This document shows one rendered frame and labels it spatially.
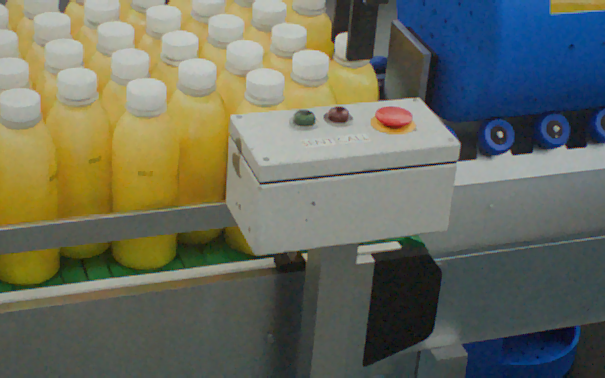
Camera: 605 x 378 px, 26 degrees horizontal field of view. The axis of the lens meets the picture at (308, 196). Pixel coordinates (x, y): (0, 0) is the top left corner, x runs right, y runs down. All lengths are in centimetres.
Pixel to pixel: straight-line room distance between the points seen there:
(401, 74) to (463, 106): 10
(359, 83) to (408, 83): 16
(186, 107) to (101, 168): 11
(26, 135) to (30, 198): 6
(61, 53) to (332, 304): 38
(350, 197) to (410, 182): 6
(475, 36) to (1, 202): 56
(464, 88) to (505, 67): 8
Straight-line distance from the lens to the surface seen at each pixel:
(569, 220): 164
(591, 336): 267
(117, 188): 133
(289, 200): 120
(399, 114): 125
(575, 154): 162
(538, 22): 147
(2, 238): 130
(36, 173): 128
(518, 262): 165
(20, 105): 126
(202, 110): 134
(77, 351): 137
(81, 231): 131
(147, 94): 128
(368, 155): 120
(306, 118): 123
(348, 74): 142
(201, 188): 137
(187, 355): 141
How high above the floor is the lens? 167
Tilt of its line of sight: 31 degrees down
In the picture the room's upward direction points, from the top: 5 degrees clockwise
